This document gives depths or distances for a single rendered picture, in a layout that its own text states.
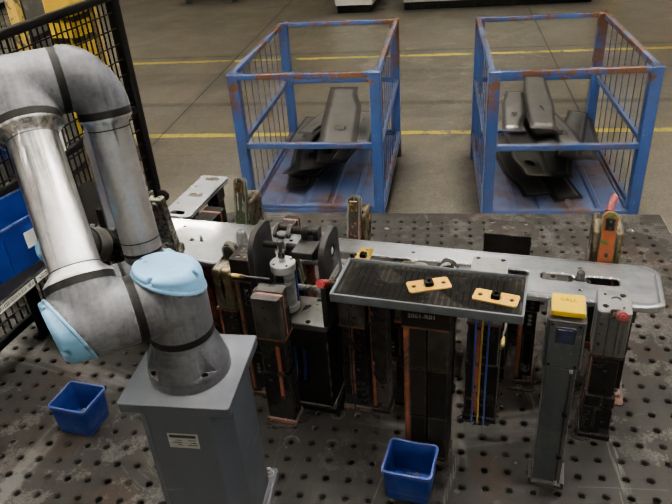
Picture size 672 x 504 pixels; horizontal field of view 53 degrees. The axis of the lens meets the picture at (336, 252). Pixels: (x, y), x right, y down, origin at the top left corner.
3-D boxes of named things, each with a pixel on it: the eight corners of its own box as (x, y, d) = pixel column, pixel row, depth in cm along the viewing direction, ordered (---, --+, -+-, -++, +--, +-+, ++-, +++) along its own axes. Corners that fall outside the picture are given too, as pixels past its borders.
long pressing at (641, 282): (657, 264, 164) (658, 258, 163) (667, 318, 145) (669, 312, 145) (159, 218, 203) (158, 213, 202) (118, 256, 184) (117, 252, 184)
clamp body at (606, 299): (613, 412, 162) (637, 288, 143) (615, 447, 153) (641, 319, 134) (571, 406, 165) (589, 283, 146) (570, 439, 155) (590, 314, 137)
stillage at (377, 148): (293, 153, 495) (279, 21, 447) (401, 153, 482) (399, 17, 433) (250, 234, 395) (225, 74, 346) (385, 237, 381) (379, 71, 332)
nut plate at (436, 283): (446, 277, 134) (446, 272, 133) (452, 288, 131) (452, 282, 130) (405, 283, 133) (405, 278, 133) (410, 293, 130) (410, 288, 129)
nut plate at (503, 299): (520, 297, 127) (520, 292, 126) (515, 308, 124) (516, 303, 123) (476, 288, 130) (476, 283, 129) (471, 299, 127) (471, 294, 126)
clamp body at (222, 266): (270, 367, 185) (252, 251, 166) (254, 395, 176) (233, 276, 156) (239, 362, 188) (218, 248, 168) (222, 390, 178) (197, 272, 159)
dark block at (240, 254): (279, 379, 180) (259, 244, 158) (269, 397, 174) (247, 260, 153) (262, 376, 181) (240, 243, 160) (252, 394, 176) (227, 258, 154)
